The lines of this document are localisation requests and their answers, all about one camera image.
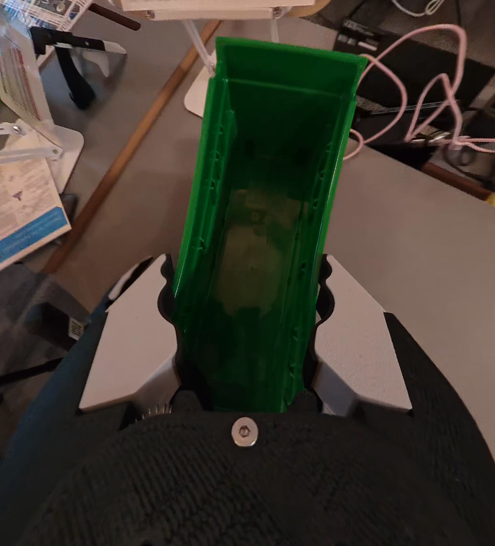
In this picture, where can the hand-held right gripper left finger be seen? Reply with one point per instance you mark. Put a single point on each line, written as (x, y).
(132, 349)

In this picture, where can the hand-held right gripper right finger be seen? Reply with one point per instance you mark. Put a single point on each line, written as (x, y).
(358, 349)

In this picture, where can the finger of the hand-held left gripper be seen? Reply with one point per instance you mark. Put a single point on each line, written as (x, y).
(130, 275)

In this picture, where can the green plastic bin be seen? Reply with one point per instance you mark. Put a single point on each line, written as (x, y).
(273, 128)

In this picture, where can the black office chair base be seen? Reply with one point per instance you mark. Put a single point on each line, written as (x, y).
(17, 375)

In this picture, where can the printed sheet with blue band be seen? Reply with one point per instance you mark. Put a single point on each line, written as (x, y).
(17, 213)

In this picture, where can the white document stand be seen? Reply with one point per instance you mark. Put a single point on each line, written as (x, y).
(198, 98)
(70, 145)

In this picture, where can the black clamp stand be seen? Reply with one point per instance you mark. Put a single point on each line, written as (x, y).
(76, 76)

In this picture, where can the plastic-sleeved instruction sheet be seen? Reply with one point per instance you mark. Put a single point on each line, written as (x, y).
(17, 76)

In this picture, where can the wood-edged side table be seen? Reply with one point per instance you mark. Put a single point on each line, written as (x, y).
(157, 47)

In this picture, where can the black labelled box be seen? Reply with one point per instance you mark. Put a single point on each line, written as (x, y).
(358, 38)

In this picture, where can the wooden backing board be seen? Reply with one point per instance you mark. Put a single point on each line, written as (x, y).
(311, 6)

